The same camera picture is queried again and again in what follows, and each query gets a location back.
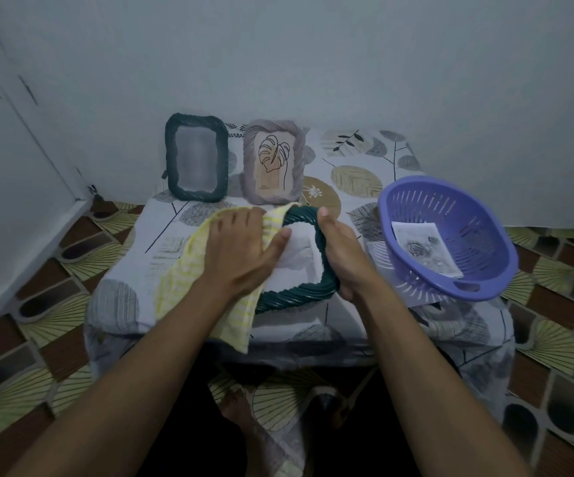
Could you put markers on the person's right hand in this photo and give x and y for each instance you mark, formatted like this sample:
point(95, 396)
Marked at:
point(349, 260)

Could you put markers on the person's left hand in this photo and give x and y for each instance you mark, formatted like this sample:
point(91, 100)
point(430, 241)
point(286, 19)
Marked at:
point(235, 258)

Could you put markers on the person's left middle finger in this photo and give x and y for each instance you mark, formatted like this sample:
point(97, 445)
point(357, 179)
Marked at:
point(241, 221)

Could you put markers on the person's left thumb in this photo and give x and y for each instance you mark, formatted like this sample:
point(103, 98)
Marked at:
point(278, 248)

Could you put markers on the person's right thumb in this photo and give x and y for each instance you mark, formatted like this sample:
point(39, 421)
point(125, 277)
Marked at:
point(325, 222)

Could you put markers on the person's left little finger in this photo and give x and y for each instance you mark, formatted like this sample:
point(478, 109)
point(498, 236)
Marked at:
point(212, 230)

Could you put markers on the yellow checked cloth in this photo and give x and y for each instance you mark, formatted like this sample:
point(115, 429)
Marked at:
point(187, 273)

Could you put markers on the dark green twisted picture frame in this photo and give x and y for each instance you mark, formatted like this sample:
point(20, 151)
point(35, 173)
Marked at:
point(172, 158)
point(312, 288)

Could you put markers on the person's right forearm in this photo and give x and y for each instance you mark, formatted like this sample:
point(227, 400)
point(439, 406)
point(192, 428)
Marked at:
point(431, 382)

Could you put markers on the person's left forearm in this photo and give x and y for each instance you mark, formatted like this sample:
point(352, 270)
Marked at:
point(138, 382)

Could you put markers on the white leaf-print tablecloth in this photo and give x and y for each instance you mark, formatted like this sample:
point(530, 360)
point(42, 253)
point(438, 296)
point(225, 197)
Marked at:
point(366, 168)

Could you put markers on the white paper with rose print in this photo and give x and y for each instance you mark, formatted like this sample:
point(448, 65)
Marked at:
point(423, 250)

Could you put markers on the purple plastic colander basket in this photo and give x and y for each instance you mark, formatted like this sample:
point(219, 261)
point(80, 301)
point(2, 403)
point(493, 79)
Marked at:
point(461, 253)

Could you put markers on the person's left foot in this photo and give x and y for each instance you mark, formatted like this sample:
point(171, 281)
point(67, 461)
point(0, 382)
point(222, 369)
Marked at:
point(242, 409)

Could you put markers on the grey twisted frame leaf picture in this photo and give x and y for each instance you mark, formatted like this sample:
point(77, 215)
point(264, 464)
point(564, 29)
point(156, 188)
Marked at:
point(269, 163)

